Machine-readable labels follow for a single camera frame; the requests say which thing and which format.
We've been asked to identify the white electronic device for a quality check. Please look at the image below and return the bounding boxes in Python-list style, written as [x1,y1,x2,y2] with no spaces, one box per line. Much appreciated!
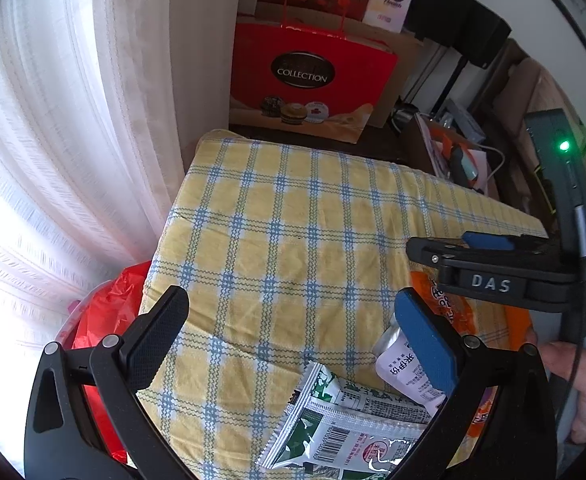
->
[443,97,488,142]

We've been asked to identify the orange clip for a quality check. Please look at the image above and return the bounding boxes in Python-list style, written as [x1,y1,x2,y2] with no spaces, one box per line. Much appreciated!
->
[430,127,476,181]

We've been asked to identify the green seaweed snack packet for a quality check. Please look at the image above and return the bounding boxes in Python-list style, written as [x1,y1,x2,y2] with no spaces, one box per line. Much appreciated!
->
[260,395,426,480]
[285,361,436,426]

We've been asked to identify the white pouch with purple cap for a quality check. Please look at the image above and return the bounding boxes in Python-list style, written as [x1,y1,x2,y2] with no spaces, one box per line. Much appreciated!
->
[374,324,448,406]

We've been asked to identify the yellow plaid tablecloth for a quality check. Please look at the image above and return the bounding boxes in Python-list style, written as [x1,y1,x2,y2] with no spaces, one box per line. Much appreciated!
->
[138,129,549,480]

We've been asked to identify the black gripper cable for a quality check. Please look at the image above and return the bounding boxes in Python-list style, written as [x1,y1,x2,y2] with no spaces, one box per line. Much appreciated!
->
[553,205,586,461]

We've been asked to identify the red plastic bag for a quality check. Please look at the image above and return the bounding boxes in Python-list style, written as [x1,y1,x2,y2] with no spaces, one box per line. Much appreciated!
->
[70,260,174,466]

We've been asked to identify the white curtain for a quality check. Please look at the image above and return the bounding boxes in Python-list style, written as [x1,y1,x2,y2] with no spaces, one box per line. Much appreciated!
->
[0,0,214,461]

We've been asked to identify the small open cardboard box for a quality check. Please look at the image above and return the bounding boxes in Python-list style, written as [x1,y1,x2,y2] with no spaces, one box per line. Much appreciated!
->
[402,110,501,198]

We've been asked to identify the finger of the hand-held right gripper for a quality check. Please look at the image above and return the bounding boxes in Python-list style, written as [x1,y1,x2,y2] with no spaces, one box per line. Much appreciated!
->
[406,236,586,318]
[462,231,561,252]

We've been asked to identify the white cable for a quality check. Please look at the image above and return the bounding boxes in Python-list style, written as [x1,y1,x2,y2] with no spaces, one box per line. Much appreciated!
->
[473,142,506,196]

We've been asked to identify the red gift bag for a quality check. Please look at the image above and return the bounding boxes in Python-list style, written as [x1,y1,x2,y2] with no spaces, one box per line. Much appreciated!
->
[229,0,399,145]

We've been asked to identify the orange snack packet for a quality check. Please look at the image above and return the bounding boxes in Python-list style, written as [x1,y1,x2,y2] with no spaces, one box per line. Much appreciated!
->
[408,269,533,356]

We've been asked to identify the beige sofa cushion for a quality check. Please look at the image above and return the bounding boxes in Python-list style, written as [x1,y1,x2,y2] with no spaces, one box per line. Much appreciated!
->
[513,57,586,131]

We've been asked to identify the teal grey gadget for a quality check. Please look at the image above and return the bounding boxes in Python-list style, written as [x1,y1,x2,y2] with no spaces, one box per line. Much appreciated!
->
[448,144,476,188]

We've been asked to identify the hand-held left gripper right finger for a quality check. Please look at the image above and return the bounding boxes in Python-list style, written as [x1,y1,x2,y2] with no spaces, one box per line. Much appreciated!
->
[394,287,559,480]

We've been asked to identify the brown wooden sofa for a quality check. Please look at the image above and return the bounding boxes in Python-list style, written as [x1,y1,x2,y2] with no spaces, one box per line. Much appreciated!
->
[466,37,586,241]

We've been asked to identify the brown cardboard box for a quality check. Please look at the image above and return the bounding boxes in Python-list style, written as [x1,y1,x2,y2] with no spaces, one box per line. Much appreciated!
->
[255,2,424,131]

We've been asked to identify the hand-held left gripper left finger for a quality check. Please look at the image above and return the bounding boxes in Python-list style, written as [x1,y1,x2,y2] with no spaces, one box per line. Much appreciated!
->
[23,285,199,480]

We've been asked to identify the pink white box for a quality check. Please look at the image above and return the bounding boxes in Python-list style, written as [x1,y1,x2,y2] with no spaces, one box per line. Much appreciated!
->
[362,0,419,33]

